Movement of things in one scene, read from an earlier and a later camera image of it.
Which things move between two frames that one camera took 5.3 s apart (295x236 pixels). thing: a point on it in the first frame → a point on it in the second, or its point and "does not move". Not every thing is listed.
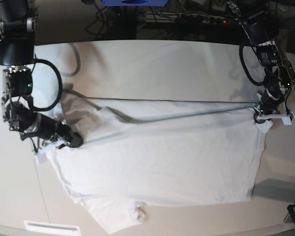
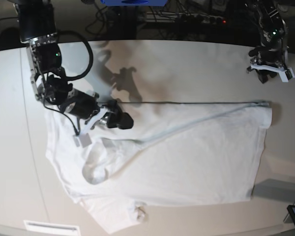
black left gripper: x=40 y=126 → x=82 y=104
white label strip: x=50 y=227 does not move
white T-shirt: x=135 y=151 does not move
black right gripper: x=272 y=100 → x=264 y=56
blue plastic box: x=134 y=2 does not move
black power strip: x=190 y=18 does not move
